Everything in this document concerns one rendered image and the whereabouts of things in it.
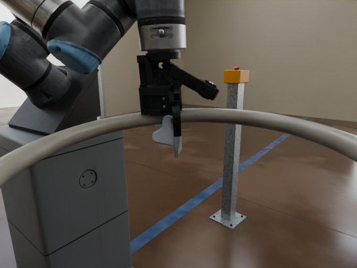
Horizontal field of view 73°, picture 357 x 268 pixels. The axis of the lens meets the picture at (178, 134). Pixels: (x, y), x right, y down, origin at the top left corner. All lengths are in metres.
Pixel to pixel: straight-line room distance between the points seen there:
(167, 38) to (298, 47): 6.17
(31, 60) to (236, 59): 6.36
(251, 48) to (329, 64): 1.84
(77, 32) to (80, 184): 0.67
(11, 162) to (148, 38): 0.29
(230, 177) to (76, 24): 1.46
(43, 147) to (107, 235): 0.87
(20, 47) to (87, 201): 0.61
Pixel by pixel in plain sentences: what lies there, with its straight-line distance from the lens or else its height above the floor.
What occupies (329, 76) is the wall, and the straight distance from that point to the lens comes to 6.43.
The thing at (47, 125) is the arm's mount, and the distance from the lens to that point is 1.01.
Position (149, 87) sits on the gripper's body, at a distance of 0.48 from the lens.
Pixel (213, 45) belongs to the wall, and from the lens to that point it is 7.44.
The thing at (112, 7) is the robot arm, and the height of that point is 1.20.
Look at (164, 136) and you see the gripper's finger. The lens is 0.49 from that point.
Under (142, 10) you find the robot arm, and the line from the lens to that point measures 0.48.
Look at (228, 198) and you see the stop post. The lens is 1.84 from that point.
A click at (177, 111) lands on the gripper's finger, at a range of 0.47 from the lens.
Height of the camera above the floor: 1.08
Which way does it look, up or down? 15 degrees down
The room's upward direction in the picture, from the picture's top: straight up
